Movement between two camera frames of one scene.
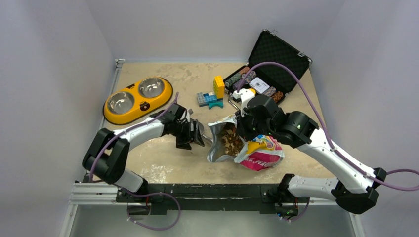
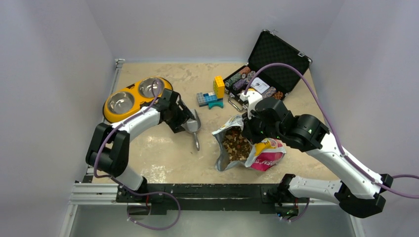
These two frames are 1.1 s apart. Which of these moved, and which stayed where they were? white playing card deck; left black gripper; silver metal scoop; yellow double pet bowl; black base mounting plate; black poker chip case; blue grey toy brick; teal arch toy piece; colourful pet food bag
Moved: colourful pet food bag; silver metal scoop; left black gripper
Stayed: teal arch toy piece; black poker chip case; blue grey toy brick; white playing card deck; black base mounting plate; yellow double pet bowl
